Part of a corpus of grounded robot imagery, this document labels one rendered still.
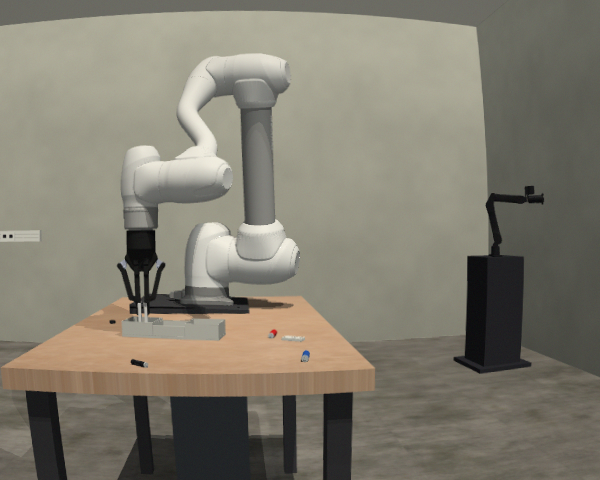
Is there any white domino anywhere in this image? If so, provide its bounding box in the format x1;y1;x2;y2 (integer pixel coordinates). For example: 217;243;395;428
281;336;305;342

